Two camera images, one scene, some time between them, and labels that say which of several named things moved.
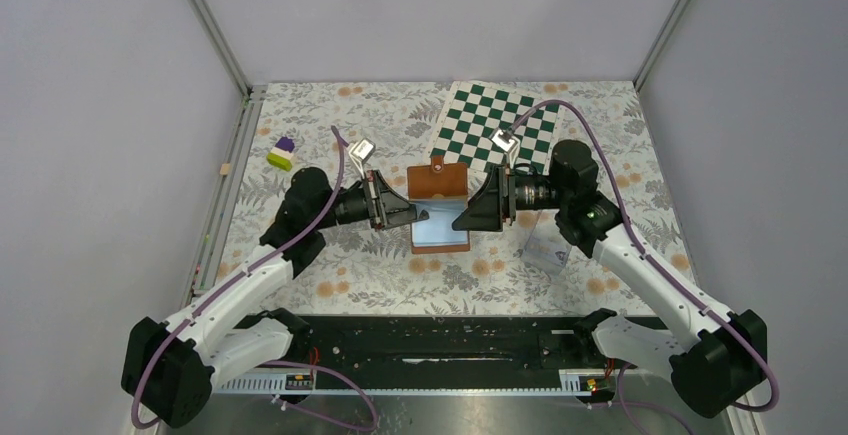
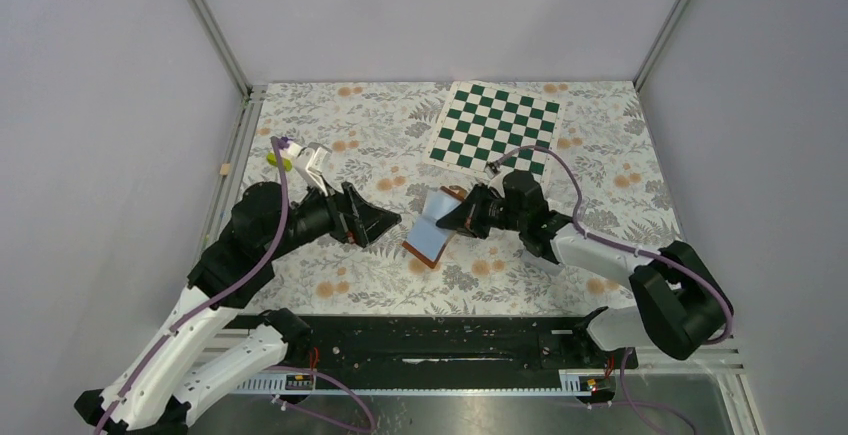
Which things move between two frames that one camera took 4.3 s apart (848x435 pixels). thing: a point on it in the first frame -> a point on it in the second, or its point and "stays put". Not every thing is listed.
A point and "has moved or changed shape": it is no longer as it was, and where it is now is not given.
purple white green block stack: x=281 y=155 stays put
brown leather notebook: x=442 y=190 has moved or changed shape
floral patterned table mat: x=538 y=268 stays put
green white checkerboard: x=474 y=110 stays put
